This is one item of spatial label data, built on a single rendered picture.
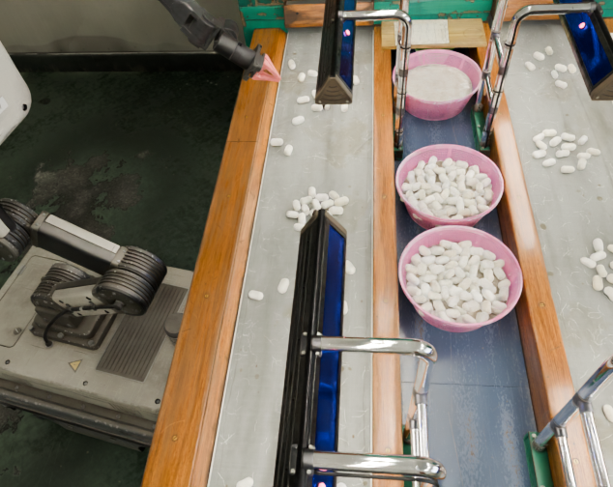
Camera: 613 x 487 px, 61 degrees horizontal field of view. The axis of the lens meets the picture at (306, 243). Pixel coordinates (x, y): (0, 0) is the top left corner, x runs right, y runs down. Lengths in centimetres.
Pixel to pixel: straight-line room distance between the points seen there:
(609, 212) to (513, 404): 54
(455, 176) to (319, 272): 74
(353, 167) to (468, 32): 68
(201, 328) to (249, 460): 30
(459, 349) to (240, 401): 49
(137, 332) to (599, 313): 116
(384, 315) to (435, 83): 86
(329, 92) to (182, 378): 66
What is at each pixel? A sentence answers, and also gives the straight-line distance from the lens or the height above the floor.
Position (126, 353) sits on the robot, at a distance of 154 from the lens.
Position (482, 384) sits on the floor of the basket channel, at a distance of 120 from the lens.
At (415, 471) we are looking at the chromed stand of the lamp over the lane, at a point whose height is 112.
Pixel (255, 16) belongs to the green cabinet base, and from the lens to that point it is 197.
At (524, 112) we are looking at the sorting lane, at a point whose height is 74.
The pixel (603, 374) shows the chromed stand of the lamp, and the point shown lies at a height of 106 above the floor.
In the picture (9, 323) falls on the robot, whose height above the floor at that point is 47.
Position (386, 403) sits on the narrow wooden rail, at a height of 76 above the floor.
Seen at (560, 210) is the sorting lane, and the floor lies 74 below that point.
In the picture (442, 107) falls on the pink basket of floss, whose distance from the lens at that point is 164.
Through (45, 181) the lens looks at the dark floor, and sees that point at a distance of 288.
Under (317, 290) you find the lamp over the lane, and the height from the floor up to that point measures 111.
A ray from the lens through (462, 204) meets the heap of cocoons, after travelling 137.
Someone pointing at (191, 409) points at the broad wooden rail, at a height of 76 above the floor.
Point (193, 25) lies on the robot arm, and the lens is 151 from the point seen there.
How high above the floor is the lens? 176
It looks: 53 degrees down
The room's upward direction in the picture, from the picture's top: 8 degrees counter-clockwise
